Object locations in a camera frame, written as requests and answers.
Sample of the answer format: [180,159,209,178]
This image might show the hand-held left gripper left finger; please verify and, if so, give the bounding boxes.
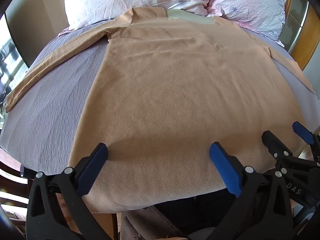
[26,143,118,240]

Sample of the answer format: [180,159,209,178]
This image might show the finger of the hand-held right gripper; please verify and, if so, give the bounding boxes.
[292,121,320,146]
[262,130,320,171]

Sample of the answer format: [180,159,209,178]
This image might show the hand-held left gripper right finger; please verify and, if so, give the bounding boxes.
[209,142,294,240]

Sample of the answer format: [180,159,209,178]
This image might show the tan long-sleeve shirt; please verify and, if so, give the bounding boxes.
[5,7,316,214]

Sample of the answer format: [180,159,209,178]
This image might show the person's dark pants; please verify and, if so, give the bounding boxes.
[153,187,237,233]

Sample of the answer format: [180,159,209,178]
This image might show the purple textured bed sheet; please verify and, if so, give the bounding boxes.
[0,21,320,173]

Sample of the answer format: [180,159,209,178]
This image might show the wooden headboard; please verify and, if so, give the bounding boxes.
[279,0,320,71]

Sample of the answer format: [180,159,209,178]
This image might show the pink floral pillow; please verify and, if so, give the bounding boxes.
[209,0,286,47]

